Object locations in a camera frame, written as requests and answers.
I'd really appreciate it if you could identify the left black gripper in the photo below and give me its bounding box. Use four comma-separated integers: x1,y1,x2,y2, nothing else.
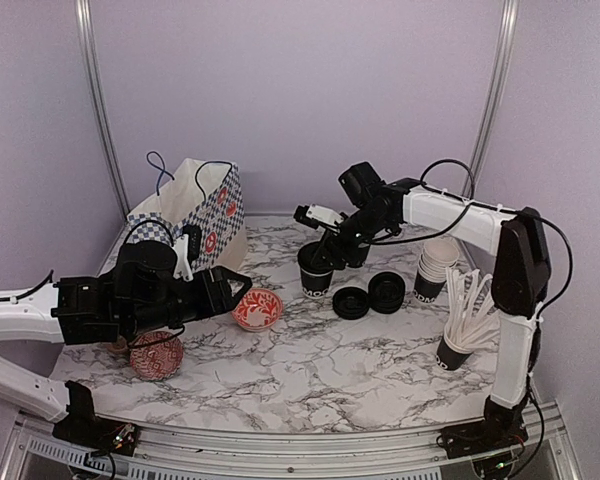
125,265,253,337

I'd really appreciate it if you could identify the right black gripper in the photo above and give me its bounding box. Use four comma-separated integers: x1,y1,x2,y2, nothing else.
312,206,392,270

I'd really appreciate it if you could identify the black plastic cup lid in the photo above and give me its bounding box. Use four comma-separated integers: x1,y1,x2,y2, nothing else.
297,242,334,275

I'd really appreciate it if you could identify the black paper coffee cup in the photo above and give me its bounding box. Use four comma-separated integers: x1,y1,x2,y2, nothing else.
299,267,334,299

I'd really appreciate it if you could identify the stack of black lids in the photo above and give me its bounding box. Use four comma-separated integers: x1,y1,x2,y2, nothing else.
368,271,406,314

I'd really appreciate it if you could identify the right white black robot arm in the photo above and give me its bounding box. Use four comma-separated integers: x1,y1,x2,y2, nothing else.
294,162,558,448

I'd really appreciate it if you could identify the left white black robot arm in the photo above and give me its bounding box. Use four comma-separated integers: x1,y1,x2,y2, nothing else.
0,241,252,445

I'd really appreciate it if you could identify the red floral ceramic bowl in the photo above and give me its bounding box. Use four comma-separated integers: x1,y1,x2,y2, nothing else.
231,288,284,332

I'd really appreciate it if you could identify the red geometric ceramic bowl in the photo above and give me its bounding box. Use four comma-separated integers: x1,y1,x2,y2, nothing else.
130,331,184,381

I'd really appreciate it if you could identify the blue checkered paper bag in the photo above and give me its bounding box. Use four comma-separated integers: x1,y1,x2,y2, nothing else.
127,158,248,271

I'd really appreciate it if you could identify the stack of black paper cups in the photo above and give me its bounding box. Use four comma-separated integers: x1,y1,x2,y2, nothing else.
413,238,460,304

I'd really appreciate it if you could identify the black cup holding straws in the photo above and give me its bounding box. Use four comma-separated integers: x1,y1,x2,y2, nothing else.
436,333,472,371

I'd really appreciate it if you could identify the bundle of white wrapped straws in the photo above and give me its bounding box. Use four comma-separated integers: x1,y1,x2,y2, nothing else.
443,267,499,354

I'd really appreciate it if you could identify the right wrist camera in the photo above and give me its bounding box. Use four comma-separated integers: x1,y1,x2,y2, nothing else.
293,204,345,231

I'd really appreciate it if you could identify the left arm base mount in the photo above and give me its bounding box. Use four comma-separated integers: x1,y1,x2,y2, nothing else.
52,381,139,457

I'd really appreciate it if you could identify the aluminium front frame rail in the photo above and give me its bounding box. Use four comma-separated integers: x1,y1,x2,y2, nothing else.
0,403,583,479

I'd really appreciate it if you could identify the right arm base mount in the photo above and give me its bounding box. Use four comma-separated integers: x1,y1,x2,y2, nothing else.
436,394,529,459

